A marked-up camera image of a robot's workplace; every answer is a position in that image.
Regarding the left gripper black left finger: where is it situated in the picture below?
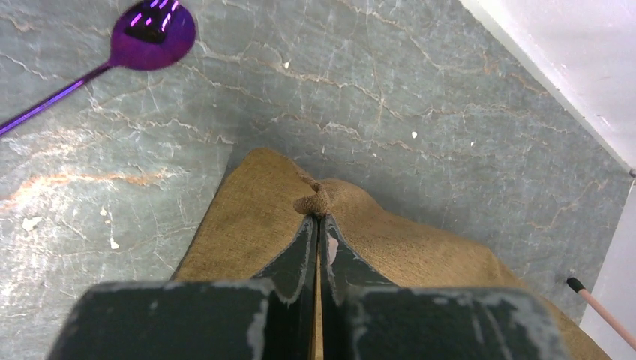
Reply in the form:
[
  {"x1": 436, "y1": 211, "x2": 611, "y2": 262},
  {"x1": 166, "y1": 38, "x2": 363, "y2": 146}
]
[{"x1": 49, "y1": 216, "x2": 318, "y2": 359}]

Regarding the purple metallic spoon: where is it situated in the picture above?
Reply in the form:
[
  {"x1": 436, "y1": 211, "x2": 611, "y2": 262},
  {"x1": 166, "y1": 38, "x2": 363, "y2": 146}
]
[{"x1": 1, "y1": 0, "x2": 197, "y2": 135}]

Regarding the pink music stand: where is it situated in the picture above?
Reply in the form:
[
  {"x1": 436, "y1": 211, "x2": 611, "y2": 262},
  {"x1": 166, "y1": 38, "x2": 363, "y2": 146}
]
[{"x1": 565, "y1": 277, "x2": 635, "y2": 350}]

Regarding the brown cloth napkin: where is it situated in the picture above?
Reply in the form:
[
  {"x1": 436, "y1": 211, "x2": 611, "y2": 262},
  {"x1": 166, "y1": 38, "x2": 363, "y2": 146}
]
[{"x1": 171, "y1": 148, "x2": 612, "y2": 360}]

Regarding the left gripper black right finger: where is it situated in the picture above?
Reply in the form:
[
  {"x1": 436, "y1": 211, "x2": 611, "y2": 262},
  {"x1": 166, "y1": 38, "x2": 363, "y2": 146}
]
[{"x1": 319, "y1": 216, "x2": 569, "y2": 359}]

